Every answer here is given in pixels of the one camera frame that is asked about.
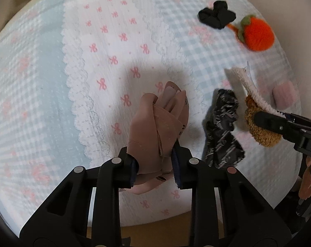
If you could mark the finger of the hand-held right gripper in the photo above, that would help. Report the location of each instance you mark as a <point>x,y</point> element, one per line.
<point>306,120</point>
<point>271,124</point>

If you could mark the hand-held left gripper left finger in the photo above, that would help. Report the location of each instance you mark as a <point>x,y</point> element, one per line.
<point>133,171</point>

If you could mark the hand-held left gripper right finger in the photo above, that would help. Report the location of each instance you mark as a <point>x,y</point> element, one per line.
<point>175,164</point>

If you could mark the cream fuzzy sock brown bear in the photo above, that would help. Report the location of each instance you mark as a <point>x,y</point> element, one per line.
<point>258,123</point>

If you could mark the beige pink sock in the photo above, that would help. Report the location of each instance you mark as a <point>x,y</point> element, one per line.
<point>155,133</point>

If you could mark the person's right hand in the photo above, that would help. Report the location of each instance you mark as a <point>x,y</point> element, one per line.
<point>307,178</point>

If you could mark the pink fuzzy sock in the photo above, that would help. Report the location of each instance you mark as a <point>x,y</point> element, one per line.
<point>283,95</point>

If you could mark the black patterned cloth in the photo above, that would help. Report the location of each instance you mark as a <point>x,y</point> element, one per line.
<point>221,136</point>

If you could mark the orange plush persimmon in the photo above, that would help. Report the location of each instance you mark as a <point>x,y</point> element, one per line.
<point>258,34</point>

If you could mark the blue white bow-print blanket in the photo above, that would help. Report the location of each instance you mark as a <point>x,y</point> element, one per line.
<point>67,95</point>

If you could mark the black scrunchie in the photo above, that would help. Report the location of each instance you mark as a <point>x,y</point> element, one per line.
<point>216,15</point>

